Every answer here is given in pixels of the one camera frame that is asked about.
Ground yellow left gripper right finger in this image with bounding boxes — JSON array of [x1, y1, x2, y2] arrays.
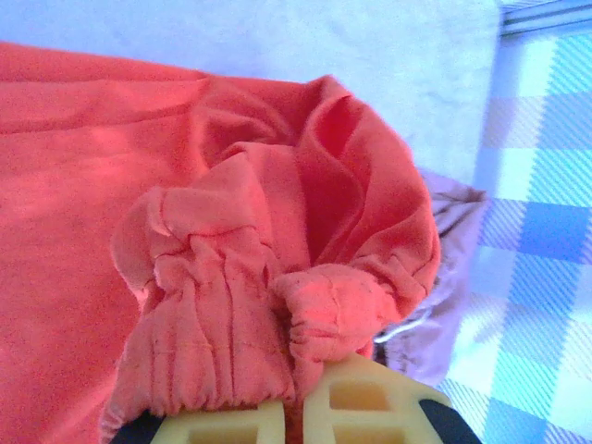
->
[[301, 353, 477, 444]]

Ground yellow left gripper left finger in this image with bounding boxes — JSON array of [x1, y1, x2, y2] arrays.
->
[[115, 398, 291, 444]]

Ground pink shorts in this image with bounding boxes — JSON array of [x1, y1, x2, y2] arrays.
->
[[373, 169, 487, 390]]

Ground orange shorts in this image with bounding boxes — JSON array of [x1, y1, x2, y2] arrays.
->
[[0, 40, 443, 444]]

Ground aluminium corner post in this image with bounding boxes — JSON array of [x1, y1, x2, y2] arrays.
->
[[500, 0, 592, 37]]

